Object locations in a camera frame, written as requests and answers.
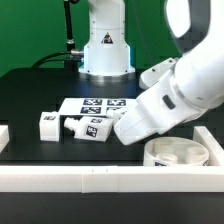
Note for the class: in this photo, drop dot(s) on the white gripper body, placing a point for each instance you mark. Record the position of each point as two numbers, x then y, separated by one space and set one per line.
157 110

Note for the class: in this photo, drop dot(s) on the white round stool seat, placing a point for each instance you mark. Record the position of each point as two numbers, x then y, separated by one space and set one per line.
174 151

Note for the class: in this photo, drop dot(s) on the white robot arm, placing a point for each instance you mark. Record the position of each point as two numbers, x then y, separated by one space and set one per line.
195 83

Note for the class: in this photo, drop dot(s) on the white marker sheet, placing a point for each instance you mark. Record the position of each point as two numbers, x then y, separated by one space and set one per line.
93 106

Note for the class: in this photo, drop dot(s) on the black camera pole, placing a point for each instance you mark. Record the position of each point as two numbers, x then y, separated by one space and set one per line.
70 44

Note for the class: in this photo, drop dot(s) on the white fence front wall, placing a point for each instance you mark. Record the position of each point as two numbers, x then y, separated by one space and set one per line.
116 179

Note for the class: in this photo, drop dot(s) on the white fence left wall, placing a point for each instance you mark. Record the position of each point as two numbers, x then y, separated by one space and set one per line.
4 137

